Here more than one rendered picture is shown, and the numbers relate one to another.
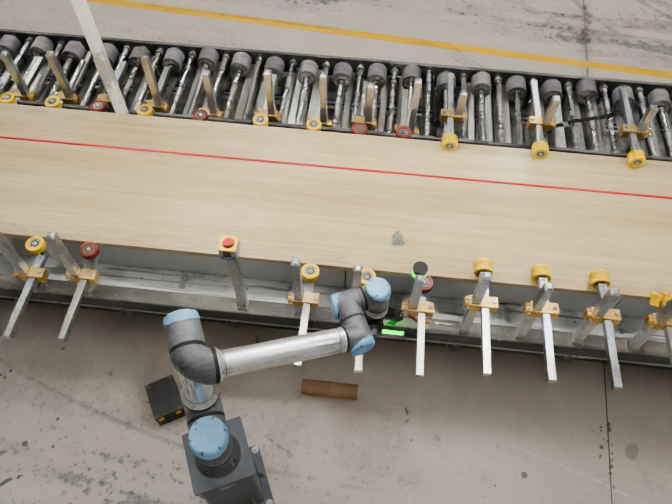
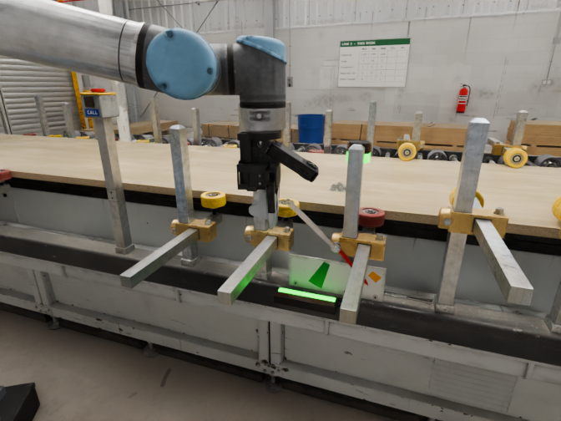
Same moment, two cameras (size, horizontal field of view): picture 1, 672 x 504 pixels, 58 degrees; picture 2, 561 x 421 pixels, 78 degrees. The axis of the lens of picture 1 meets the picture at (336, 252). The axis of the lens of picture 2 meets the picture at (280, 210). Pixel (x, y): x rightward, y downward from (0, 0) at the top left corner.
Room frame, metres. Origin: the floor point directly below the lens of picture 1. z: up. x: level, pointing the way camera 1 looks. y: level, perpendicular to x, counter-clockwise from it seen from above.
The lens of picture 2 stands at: (0.38, -0.35, 1.24)
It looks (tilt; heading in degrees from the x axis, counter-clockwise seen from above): 20 degrees down; 13
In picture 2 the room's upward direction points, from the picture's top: straight up
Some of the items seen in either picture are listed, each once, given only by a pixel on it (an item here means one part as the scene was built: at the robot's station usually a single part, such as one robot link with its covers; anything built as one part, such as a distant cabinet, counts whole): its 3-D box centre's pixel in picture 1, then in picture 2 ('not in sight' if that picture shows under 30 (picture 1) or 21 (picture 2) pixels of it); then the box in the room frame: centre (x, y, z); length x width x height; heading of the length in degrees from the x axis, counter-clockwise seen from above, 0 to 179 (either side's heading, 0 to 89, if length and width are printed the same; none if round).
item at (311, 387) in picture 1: (329, 389); not in sight; (1.16, 0.02, 0.04); 0.30 x 0.08 x 0.08; 85
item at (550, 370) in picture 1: (546, 323); not in sight; (1.12, -0.87, 0.95); 0.50 x 0.04 x 0.04; 175
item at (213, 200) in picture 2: (310, 276); (214, 209); (1.37, 0.11, 0.85); 0.08 x 0.08 x 0.11
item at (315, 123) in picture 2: not in sight; (311, 133); (7.07, 0.63, 0.36); 0.59 x 0.57 x 0.73; 170
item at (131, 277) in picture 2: (304, 319); (180, 243); (1.18, 0.13, 0.82); 0.43 x 0.03 x 0.04; 175
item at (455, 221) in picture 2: (480, 303); (470, 220); (1.21, -0.61, 0.95); 0.13 x 0.06 x 0.05; 85
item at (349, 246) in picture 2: (417, 308); (358, 244); (1.23, -0.36, 0.85); 0.13 x 0.06 x 0.05; 85
